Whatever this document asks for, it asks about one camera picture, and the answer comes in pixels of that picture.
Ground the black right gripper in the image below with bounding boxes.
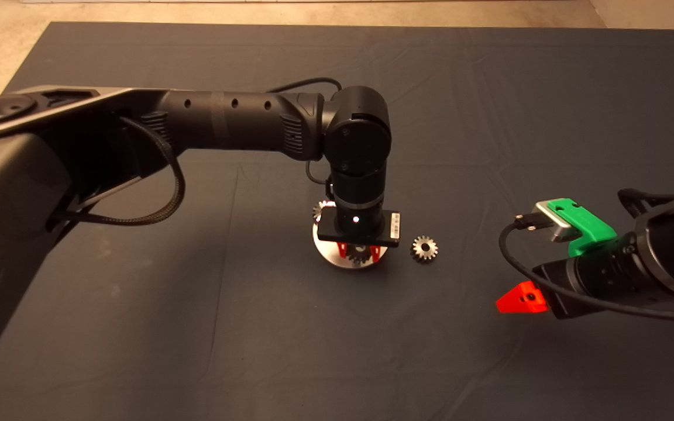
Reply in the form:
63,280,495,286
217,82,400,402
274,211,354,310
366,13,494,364
496,244,643,320

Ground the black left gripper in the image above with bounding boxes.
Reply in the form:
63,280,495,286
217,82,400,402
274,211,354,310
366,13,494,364
316,200,403,263

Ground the round metal carrier plate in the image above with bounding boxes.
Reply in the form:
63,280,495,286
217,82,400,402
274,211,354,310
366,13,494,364
312,216,388,270

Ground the dark table cloth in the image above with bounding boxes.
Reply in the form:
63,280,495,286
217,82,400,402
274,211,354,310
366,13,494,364
0,21,674,421

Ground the thin black right camera cable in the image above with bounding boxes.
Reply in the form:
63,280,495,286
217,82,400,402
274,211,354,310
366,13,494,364
499,214,674,324

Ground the silver right camera box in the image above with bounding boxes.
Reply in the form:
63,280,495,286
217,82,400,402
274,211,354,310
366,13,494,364
535,201,581,243

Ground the green right camera mount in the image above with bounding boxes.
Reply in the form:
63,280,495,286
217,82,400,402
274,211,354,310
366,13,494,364
548,199,618,257

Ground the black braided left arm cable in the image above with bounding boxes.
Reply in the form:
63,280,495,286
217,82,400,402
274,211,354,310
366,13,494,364
50,116,187,227

